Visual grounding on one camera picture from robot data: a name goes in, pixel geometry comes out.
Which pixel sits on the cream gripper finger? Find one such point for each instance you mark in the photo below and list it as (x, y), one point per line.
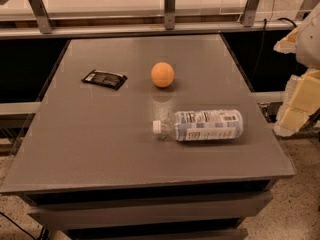
(301, 100)
(287, 44)

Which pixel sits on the clear plastic bottle blue label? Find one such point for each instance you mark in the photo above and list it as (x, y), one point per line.
(203, 125)

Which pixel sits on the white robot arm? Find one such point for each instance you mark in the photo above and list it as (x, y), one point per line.
(308, 41)

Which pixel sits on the orange fruit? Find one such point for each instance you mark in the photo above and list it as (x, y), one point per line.
(162, 74)

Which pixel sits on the grey drawer cabinet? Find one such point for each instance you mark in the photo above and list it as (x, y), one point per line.
(210, 211)

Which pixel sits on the black snack packet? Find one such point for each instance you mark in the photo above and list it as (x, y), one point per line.
(105, 79)

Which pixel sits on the metal rail frame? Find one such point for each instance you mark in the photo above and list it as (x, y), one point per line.
(113, 18)

